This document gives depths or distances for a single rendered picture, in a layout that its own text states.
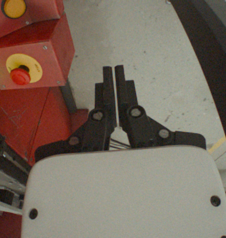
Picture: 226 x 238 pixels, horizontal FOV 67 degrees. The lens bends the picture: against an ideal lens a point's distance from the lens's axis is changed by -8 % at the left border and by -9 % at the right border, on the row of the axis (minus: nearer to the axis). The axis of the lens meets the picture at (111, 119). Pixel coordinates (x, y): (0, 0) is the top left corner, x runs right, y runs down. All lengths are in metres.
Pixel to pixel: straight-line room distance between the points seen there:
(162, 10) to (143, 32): 0.17
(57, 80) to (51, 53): 0.06
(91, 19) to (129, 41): 0.27
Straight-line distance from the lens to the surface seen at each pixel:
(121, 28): 1.18
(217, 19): 0.63
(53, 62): 0.35
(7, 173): 0.75
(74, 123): 1.65
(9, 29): 0.41
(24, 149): 0.85
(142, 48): 1.26
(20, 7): 0.38
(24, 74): 0.35
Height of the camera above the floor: 1.04
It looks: 35 degrees down
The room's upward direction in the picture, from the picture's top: 177 degrees counter-clockwise
